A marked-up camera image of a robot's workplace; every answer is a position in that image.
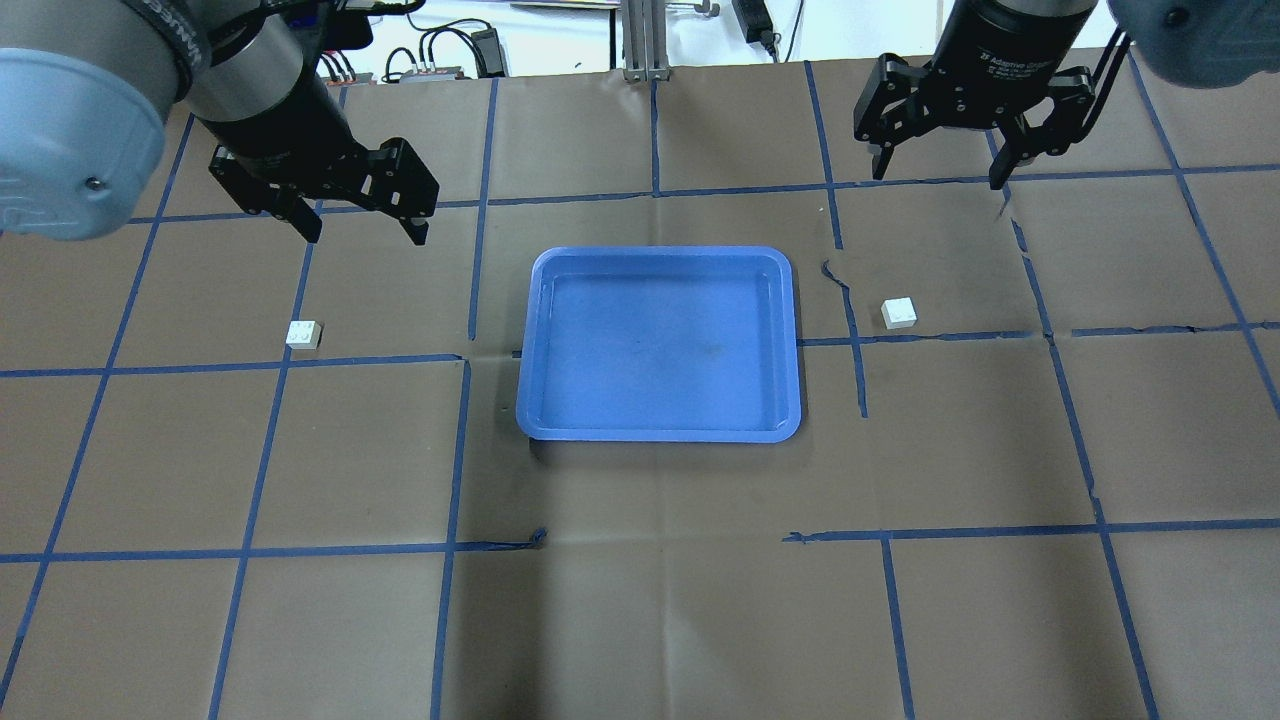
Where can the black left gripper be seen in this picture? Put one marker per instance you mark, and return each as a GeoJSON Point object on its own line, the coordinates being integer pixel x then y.
{"type": "Point", "coordinates": [287, 122]}

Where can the brown paper table cover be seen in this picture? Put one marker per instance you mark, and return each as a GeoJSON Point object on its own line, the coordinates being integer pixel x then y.
{"type": "Point", "coordinates": [1054, 496]}

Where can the aluminium frame post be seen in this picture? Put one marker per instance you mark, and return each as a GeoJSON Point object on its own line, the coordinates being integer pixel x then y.
{"type": "Point", "coordinates": [644, 41]}

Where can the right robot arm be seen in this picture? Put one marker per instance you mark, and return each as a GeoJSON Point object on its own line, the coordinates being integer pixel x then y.
{"type": "Point", "coordinates": [1193, 44]}

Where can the black power adapter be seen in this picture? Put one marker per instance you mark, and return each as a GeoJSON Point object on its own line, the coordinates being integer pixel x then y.
{"type": "Point", "coordinates": [756, 25]}

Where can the blue plastic tray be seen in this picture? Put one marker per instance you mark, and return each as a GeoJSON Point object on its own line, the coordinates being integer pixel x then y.
{"type": "Point", "coordinates": [660, 344]}

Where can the white block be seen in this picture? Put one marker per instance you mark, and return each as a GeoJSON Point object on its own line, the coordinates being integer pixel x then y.
{"type": "Point", "coordinates": [898, 313]}
{"type": "Point", "coordinates": [303, 335]}

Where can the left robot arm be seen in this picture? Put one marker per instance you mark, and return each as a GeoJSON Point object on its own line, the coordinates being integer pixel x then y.
{"type": "Point", "coordinates": [87, 86]}

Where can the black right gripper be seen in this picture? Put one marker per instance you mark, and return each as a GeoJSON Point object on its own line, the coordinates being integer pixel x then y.
{"type": "Point", "coordinates": [1003, 50]}

